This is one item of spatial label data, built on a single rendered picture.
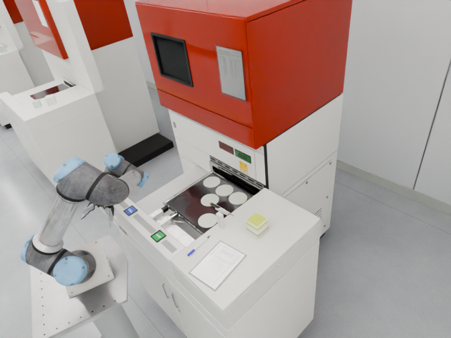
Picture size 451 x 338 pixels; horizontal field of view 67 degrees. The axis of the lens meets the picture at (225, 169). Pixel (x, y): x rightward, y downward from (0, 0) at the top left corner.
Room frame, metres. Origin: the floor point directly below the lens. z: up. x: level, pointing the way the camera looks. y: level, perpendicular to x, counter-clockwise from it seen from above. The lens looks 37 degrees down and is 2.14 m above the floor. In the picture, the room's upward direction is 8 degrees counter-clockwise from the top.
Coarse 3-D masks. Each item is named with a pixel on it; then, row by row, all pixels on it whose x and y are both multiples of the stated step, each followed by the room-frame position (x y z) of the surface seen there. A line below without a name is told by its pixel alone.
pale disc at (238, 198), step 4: (236, 192) 1.40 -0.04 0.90; (240, 192) 1.40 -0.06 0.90; (232, 196) 1.38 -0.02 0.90; (236, 196) 1.37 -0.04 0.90; (240, 196) 1.37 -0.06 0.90; (244, 196) 1.36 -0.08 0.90; (232, 200) 1.35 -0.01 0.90; (236, 200) 1.35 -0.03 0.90; (240, 200) 1.34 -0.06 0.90; (244, 200) 1.34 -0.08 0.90; (236, 204) 1.31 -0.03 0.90
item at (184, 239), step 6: (162, 216) 1.32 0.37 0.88; (168, 228) 1.23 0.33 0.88; (174, 228) 1.22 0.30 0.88; (180, 228) 1.22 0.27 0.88; (174, 234) 1.18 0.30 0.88; (180, 234) 1.18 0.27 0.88; (186, 234) 1.17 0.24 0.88; (180, 240) 1.14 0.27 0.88; (186, 240) 1.13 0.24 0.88; (192, 240) 1.13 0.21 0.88; (186, 246) 1.09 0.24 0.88
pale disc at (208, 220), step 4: (204, 216) 1.26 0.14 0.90; (208, 216) 1.26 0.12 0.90; (212, 216) 1.25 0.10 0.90; (200, 220) 1.23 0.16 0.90; (204, 220) 1.23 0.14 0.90; (208, 220) 1.23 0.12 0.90; (212, 220) 1.22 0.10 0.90; (216, 220) 1.22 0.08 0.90; (200, 224) 1.21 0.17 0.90; (204, 224) 1.20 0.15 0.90; (208, 224) 1.20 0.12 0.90; (212, 224) 1.19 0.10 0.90
